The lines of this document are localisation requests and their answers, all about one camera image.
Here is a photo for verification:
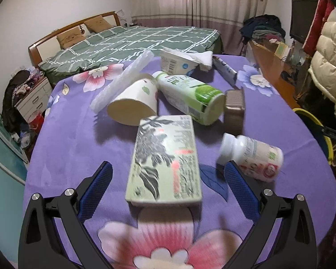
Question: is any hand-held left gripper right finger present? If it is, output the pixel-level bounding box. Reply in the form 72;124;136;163
223;160;318;269

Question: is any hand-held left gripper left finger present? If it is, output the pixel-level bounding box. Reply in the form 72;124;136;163
18;161;114;269

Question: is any yellow rimmed chair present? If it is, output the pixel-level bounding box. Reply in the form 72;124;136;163
293;108;334;166

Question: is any green white drink carton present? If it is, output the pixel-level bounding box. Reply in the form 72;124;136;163
125;115;202;208

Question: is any brown ribbed plastic tray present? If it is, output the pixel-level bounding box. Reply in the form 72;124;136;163
223;88;246;135

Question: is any green white plastic bottle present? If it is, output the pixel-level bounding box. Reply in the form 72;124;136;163
152;71;226;126

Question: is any white pill bottle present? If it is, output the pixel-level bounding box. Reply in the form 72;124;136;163
217;133;284;182

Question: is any cream puffer jacket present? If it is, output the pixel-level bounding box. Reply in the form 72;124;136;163
308;11;336;122

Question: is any wooden desk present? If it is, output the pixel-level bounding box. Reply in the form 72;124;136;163
248;40;301;110

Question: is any red bag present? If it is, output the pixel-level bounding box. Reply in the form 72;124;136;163
28;111;44;133

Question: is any teal wardrobe door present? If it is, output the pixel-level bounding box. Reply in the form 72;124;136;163
0;95;28;230

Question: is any green picture card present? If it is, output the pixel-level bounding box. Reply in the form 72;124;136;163
274;41;290;58

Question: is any beige paper cup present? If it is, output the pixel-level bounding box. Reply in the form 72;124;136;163
106;74;159;126

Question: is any white nightstand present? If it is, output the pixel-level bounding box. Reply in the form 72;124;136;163
15;77;54;124

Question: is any white foam wrap sheet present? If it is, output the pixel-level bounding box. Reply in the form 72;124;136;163
90;50;154;114

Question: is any black television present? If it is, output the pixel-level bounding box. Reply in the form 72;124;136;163
290;0;320;42

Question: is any blue white slim box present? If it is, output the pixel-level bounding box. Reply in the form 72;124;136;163
212;56;238;88

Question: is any red quilted jacket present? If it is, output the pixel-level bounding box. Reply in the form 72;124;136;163
302;0;336;55

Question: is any dark clothes heap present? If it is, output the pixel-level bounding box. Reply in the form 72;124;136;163
1;70;31;133

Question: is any pile of folded clothes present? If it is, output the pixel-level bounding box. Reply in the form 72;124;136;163
239;14;286;45

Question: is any tissue box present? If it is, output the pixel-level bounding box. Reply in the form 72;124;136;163
162;46;215;72

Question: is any white barcode carton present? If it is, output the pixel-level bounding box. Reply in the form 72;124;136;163
159;49;199;76

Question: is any brown pillow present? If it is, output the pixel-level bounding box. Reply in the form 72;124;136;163
83;15;114;33
56;29;86;49

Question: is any wooden bed headboard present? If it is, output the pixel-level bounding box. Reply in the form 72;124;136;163
28;11;121;68

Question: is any bed with green quilt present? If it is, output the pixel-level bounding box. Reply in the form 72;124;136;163
39;26;223;87

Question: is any beige striped curtain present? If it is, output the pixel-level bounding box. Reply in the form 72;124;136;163
129;0;271;30

